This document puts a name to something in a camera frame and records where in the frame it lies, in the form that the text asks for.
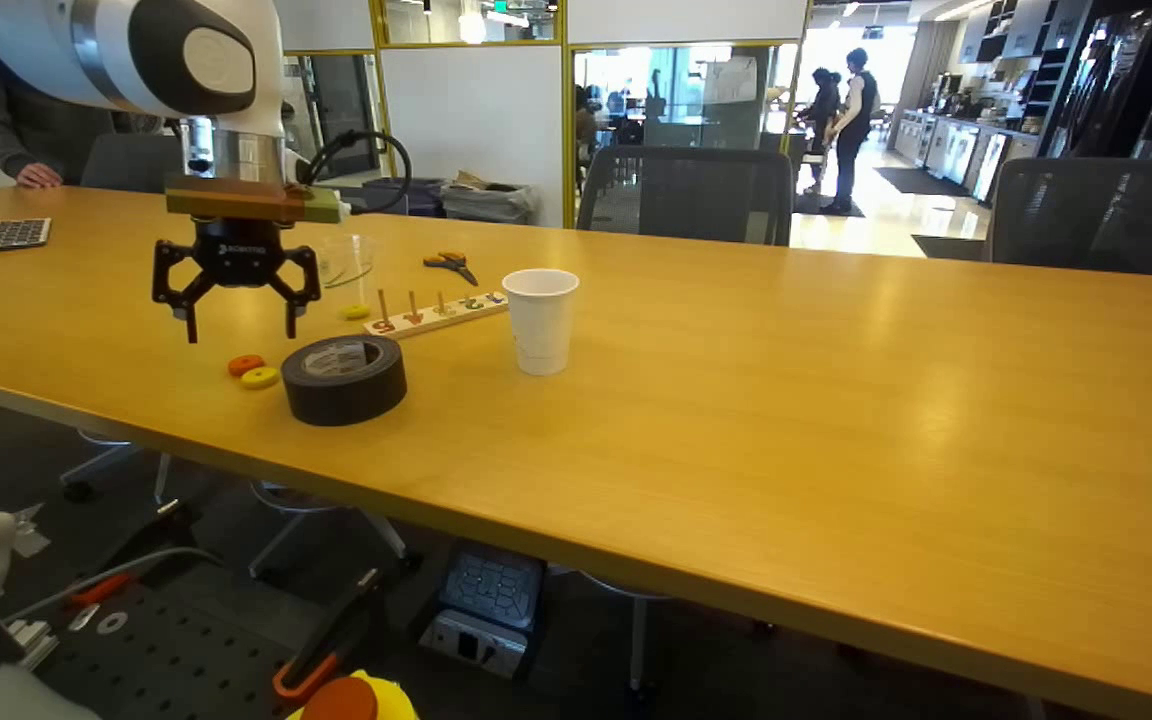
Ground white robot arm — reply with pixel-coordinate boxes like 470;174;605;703
0;0;322;330

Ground wooden number peg board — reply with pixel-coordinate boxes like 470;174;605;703
364;291;509;341

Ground person standing in background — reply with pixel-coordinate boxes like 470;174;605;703
808;47;879;216

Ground dark chair far right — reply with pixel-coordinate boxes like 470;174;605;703
987;156;1152;277

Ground orange handled scissors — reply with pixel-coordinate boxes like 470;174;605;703
419;253;481;287

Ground black duct tape roll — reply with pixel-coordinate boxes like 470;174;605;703
282;335;409;425

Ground yellow red emergency stop button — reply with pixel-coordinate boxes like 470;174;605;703
289;671;419;720

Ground grey box under table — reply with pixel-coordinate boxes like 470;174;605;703
419;547;543;678

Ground clear plastic cup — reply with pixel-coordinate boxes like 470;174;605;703
322;235;373;320

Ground white paper cup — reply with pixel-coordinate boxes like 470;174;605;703
503;269;579;374

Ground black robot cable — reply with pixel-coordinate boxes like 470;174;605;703
300;129;418;216

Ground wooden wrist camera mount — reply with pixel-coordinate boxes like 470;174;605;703
163;185;348;223

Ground orange disc beside yellow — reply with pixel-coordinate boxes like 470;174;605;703
230;350;268;374

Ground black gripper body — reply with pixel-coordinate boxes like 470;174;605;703
152;219;322;310

